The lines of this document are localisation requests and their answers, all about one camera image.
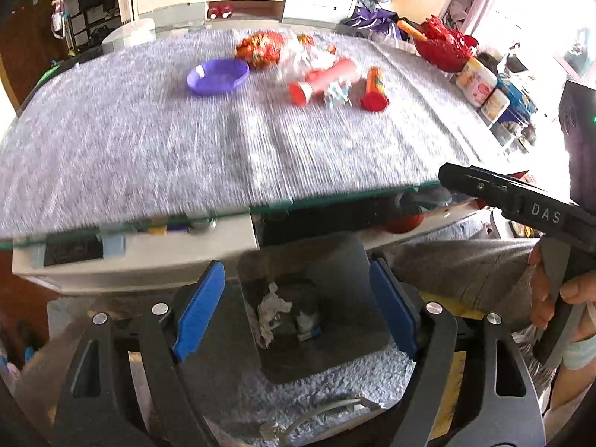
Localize grey table cloth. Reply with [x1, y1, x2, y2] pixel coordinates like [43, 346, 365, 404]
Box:
[0, 28, 486, 244]

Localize red pink cylindrical tube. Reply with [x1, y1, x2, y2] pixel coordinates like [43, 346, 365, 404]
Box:
[288, 58, 357, 106]

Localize grey trash bin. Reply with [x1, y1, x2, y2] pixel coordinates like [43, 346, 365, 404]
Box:
[236, 233, 397, 385]

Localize small blue white wrapper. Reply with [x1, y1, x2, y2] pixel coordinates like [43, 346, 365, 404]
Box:
[323, 79, 353, 108]

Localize person's light shorts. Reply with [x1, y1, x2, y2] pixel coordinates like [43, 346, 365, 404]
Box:
[561, 339, 596, 370]

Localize white rounded container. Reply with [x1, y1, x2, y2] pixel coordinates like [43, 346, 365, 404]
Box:
[101, 18, 157, 55]

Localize red plastic basket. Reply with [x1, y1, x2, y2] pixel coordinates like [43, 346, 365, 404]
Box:
[413, 15, 480, 73]

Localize grey ribbed fabric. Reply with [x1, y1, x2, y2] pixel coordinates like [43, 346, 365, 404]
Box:
[386, 237, 542, 327]

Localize black shelf unit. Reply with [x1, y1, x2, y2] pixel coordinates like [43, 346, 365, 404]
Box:
[49, 0, 120, 55]

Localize small white blue scrap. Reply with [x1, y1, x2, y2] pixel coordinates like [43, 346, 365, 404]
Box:
[295, 312, 322, 341]

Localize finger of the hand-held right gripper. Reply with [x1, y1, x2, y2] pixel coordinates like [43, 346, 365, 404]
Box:
[438, 163, 519, 217]

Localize small white printed jar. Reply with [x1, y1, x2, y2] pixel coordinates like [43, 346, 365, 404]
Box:
[479, 88, 511, 124]

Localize red gold snack wrapper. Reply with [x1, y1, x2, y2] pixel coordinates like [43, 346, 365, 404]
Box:
[235, 31, 286, 71]

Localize white tissue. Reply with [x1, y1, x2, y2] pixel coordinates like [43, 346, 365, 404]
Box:
[256, 284, 294, 349]

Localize purple plastic bowl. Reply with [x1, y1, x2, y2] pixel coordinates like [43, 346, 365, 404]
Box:
[187, 58, 250, 98]

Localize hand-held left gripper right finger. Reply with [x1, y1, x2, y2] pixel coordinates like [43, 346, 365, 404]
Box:
[368, 257, 546, 447]

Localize white metal hook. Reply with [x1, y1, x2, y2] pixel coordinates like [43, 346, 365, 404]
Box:
[258, 393, 388, 443]

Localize yellow plush cloth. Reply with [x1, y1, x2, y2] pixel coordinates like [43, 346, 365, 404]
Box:
[418, 290, 472, 318]

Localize white under-table shelf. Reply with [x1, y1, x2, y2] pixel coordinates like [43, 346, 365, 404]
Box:
[12, 213, 261, 295]

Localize light grey fluffy rug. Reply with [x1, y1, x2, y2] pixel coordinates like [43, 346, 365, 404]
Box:
[186, 342, 420, 447]

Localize light blue plastic bracket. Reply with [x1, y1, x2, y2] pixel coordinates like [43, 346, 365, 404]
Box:
[102, 233, 127, 260]

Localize orange tube with red cap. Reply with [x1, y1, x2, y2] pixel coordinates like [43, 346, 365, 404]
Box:
[359, 66, 390, 113]

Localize clear plastic bag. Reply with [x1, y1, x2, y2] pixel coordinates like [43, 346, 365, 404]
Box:
[276, 32, 337, 85]

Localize blue printed box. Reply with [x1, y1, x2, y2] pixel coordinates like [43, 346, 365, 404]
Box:
[495, 74, 537, 123]

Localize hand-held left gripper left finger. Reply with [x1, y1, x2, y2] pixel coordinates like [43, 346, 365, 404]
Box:
[53, 259, 226, 447]

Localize person's right hand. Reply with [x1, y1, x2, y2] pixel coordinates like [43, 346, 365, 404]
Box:
[529, 241, 596, 343]

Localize purple cloth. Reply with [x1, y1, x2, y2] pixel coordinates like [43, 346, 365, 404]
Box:
[343, 7, 411, 41]

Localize orange toy carrot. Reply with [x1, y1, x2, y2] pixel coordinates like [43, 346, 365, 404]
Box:
[397, 19, 427, 42]

